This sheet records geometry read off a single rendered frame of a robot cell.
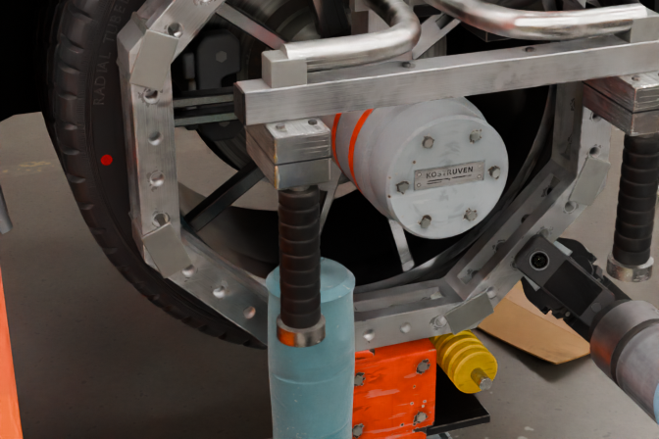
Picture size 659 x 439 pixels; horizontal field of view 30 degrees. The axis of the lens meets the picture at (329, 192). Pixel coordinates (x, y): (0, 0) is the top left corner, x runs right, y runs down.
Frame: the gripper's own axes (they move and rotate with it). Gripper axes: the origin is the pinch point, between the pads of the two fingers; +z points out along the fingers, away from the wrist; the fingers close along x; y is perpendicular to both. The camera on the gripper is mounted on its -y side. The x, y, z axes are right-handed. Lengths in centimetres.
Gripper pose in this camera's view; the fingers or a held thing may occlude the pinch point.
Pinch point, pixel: (525, 244)
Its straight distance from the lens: 152.5
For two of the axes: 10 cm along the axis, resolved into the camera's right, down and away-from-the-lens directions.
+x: 6.6, -7.4, -0.8
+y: 6.7, 5.4, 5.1
